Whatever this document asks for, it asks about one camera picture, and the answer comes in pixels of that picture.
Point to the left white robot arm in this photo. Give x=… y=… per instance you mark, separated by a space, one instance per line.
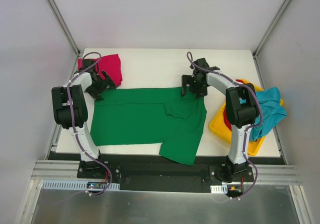
x=71 y=113

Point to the red t shirt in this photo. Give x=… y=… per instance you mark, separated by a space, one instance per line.
x=226 y=118

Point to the folded magenta t shirt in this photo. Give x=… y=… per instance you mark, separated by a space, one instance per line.
x=112 y=65

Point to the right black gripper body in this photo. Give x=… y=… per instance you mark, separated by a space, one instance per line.
x=194 y=85

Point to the left aluminium frame post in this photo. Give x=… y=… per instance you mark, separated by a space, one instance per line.
x=63 y=26

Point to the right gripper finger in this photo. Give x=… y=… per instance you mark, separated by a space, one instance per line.
x=185 y=80
x=200 y=93

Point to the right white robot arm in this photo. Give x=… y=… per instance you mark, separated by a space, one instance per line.
x=237 y=159

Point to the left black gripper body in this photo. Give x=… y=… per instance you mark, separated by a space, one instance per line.
x=100 y=85

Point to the right aluminium frame post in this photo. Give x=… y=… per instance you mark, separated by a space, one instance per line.
x=277 y=17

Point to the aluminium frame post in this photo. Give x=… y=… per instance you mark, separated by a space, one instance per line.
x=277 y=17
x=63 y=26

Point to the teal t shirt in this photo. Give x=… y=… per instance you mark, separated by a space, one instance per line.
x=272 y=112

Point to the green t shirt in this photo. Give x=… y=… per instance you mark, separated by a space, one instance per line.
x=150 y=116

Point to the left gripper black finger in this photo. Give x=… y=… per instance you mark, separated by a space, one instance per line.
x=97 y=97
x=108 y=83

